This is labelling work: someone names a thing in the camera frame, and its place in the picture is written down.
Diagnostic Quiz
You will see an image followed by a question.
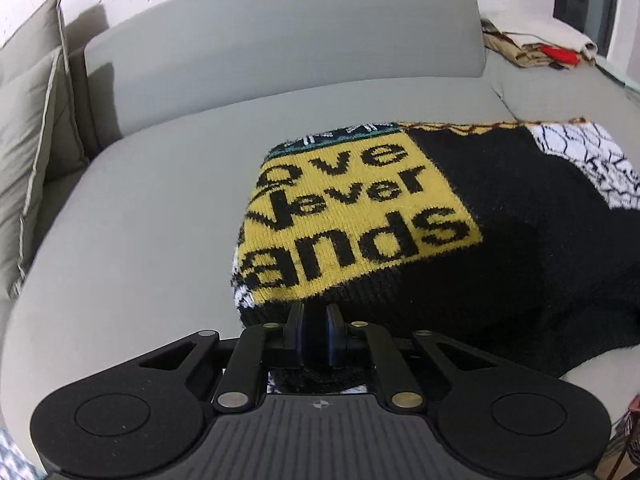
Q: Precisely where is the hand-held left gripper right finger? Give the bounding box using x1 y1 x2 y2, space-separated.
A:
326 303 496 409

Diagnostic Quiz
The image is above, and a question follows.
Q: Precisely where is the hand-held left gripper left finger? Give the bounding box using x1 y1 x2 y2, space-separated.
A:
139 302 305 409

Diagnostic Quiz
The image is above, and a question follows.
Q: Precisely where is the black patterned knit sweater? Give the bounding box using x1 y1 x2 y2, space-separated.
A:
230 119 640 396

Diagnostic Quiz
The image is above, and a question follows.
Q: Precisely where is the grey sofa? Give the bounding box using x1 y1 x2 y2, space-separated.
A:
0 0 640 436

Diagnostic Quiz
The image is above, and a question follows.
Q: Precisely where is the blue white patterned rug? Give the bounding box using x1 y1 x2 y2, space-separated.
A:
0 427 46 480

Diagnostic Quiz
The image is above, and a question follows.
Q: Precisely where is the beige folded cloth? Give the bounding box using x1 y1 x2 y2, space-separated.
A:
481 17 581 68

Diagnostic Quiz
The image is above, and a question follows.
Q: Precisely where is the red cloth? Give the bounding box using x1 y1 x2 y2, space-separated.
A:
542 45 581 66

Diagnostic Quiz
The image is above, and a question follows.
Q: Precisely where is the glass side table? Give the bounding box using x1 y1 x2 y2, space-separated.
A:
595 55 640 92

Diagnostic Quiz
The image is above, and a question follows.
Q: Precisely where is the large grey cushion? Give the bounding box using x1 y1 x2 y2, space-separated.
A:
0 0 91 181

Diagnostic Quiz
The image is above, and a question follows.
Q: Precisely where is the dark window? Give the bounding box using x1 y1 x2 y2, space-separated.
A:
552 0 621 58

